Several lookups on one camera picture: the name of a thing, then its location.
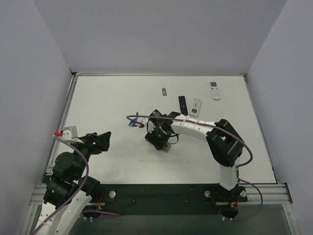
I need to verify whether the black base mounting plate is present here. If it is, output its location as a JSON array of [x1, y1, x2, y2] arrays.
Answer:
[[83, 184, 247, 219]]

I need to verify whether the beige battery cover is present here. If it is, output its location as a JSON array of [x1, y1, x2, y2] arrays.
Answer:
[[162, 88, 167, 96]]

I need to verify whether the aluminium frame rail left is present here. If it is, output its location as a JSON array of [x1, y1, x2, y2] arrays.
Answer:
[[41, 73, 78, 184]]

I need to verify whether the beige white remote control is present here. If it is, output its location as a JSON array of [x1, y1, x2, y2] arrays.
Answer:
[[162, 144, 171, 152]]

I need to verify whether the small white remote control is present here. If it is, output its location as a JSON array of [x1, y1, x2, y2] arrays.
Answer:
[[189, 98, 201, 117]]

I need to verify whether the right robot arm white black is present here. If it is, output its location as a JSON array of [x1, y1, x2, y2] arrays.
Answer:
[[145, 110, 243, 191]]

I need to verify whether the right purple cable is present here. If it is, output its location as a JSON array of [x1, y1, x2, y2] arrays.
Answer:
[[126, 115, 264, 222]]

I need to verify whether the white remote with display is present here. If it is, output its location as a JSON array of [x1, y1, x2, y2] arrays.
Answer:
[[210, 81, 221, 100]]

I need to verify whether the black remote control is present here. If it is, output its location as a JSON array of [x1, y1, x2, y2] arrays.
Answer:
[[178, 96, 188, 116]]

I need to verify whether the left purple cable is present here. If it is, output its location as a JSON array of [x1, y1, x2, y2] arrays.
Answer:
[[33, 133, 120, 235]]

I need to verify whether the purple cable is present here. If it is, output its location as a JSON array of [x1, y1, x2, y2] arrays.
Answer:
[[33, 133, 120, 235], [126, 115, 264, 222]]

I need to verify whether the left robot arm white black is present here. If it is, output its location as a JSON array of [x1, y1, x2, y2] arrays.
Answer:
[[33, 130, 111, 235]]

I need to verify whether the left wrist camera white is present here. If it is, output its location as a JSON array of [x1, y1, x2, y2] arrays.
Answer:
[[54, 126, 81, 143]]

